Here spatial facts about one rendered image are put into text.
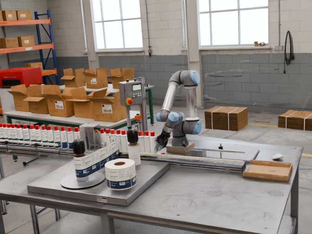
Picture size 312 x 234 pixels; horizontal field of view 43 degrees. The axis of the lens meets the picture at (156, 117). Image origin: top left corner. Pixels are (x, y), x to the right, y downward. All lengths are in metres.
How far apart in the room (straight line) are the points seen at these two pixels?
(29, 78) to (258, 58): 4.68
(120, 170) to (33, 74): 6.20
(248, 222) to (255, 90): 6.40
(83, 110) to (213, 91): 4.30
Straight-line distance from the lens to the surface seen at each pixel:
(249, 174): 2.85
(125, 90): 3.17
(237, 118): 7.03
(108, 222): 2.59
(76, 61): 11.58
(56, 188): 2.80
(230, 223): 2.27
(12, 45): 10.61
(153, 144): 3.15
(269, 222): 2.29
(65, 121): 5.26
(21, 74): 8.40
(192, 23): 9.00
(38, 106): 5.94
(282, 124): 7.28
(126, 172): 2.59
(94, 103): 5.01
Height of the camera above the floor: 1.91
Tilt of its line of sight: 13 degrees down
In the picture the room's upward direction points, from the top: 4 degrees counter-clockwise
